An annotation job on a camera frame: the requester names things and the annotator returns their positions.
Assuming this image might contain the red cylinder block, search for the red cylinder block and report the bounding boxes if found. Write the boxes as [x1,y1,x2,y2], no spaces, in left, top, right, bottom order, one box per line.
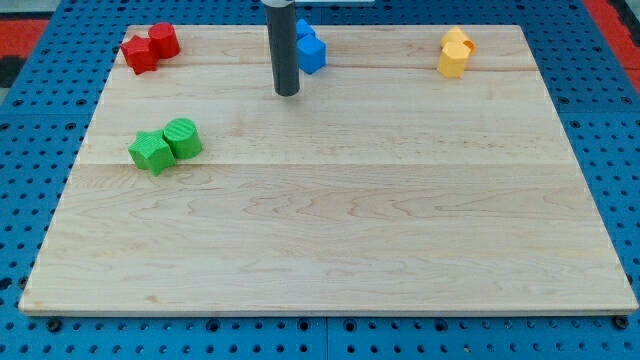
[148,22,181,59]

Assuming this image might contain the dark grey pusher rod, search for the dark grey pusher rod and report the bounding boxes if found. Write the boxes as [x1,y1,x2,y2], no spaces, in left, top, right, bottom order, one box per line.
[262,0,300,97]

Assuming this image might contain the yellow hexagon block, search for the yellow hexagon block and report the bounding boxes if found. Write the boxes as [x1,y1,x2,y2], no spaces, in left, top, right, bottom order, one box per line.
[437,42,471,78]

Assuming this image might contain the blue block rear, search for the blue block rear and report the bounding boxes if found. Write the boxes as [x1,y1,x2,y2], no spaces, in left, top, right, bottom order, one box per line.
[296,19,316,40]

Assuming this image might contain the light wooden board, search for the light wooden board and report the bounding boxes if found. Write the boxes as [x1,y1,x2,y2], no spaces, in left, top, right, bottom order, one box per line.
[19,25,638,317]

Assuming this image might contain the green star block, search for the green star block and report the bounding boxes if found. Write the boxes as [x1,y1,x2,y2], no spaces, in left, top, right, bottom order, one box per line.
[128,130,176,176]

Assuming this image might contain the red star block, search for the red star block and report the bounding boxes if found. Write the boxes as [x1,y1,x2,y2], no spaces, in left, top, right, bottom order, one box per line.
[120,35,159,75]

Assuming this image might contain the green cylinder block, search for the green cylinder block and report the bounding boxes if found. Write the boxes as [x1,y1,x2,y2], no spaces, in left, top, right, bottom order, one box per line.
[163,118,202,159]

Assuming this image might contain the blue cube block front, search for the blue cube block front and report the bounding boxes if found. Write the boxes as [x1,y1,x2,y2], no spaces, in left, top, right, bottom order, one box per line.
[297,35,326,74]

